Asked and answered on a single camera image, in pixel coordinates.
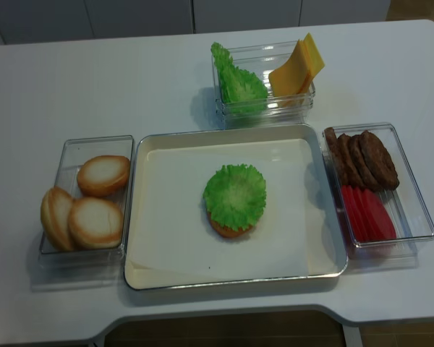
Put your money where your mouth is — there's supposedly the clear bun container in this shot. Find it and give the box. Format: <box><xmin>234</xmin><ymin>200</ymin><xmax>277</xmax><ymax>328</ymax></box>
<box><xmin>28</xmin><ymin>135</ymin><xmax>135</xmax><ymax>291</ymax></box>

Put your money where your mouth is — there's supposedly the bottom bun on tray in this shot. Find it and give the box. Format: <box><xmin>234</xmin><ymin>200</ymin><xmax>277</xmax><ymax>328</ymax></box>
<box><xmin>207</xmin><ymin>212</ymin><xmax>255</xmax><ymax>239</ymax></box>

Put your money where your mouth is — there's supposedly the red tomato slices row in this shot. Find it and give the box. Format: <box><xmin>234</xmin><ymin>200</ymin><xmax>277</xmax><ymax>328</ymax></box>
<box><xmin>341</xmin><ymin>185</ymin><xmax>397</xmax><ymax>243</ymax></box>

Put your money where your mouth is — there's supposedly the brown meat patties row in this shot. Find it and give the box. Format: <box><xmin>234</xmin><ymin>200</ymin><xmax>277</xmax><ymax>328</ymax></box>
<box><xmin>324</xmin><ymin>127</ymin><xmax>399</xmax><ymax>192</ymax></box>

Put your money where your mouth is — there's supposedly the front bun half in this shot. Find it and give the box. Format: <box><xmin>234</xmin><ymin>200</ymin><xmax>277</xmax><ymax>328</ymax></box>
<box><xmin>68</xmin><ymin>197</ymin><xmax>124</xmax><ymax>249</ymax></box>

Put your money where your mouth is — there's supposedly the left leaning bun half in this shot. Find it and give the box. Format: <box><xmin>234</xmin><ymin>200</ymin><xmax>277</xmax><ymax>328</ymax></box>
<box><xmin>41</xmin><ymin>187</ymin><xmax>75</xmax><ymax>252</ymax></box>

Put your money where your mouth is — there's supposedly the green lettuce leaf on bun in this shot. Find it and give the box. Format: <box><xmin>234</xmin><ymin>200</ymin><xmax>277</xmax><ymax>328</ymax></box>
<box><xmin>203</xmin><ymin>163</ymin><xmax>267</xmax><ymax>233</ymax></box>

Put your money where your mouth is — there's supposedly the metal baking tray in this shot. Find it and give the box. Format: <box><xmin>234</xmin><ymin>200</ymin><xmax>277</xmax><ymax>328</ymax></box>
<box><xmin>122</xmin><ymin>123</ymin><xmax>349</xmax><ymax>291</ymax></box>

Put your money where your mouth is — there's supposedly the white parchment paper sheet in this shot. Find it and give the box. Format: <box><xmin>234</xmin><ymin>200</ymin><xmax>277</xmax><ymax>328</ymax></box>
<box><xmin>128</xmin><ymin>136</ymin><xmax>340</xmax><ymax>283</ymax></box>

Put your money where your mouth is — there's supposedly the lettuce leaves stack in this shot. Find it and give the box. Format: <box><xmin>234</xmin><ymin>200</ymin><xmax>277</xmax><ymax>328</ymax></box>
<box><xmin>210</xmin><ymin>42</ymin><xmax>268</xmax><ymax>103</ymax></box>

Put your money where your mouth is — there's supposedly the clear patty tomato container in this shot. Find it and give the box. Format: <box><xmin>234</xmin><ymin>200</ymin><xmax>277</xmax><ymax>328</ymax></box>
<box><xmin>322</xmin><ymin>121</ymin><xmax>434</xmax><ymax>269</ymax></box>

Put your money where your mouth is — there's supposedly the upper bun half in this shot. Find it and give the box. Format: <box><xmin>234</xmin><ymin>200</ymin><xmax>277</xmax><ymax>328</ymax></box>
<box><xmin>77</xmin><ymin>155</ymin><xmax>130</xmax><ymax>197</ymax></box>

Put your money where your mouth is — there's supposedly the clear lettuce cheese container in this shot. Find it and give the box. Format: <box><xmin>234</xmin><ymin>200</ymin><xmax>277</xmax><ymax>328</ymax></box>
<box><xmin>213</xmin><ymin>41</ymin><xmax>315</xmax><ymax>129</ymax></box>

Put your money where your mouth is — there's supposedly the yellow cheese slices stack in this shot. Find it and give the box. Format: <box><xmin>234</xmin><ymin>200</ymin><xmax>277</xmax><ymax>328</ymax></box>
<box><xmin>268</xmin><ymin>33</ymin><xmax>325</xmax><ymax>108</ymax></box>

